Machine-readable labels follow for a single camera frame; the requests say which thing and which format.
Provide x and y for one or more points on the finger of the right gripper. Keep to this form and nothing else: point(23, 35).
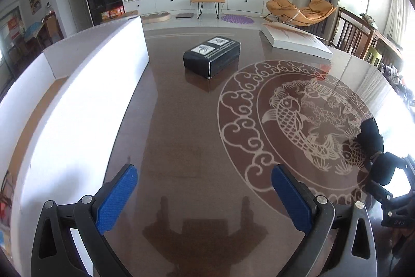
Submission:
point(378, 192)
point(402, 160)

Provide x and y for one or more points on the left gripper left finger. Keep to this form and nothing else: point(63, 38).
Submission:
point(54, 252)

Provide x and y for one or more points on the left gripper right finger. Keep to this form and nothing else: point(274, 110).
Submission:
point(353, 252)

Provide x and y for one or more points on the black velvet scrunchie bundle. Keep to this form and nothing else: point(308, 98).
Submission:
point(371, 142)

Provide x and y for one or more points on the white storage box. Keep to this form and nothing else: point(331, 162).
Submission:
point(60, 119)

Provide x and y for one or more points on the wooden dining chair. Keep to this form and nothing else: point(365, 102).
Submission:
point(353, 35)

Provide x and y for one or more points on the white flat box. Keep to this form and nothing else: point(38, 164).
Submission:
point(286, 37)

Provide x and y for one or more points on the orange lounge chair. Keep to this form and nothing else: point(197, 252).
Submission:
point(288, 13)

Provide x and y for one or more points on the black rectangular box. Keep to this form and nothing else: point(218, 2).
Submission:
point(212, 56)

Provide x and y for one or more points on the white tv cabinet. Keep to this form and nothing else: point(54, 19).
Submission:
point(237, 7)

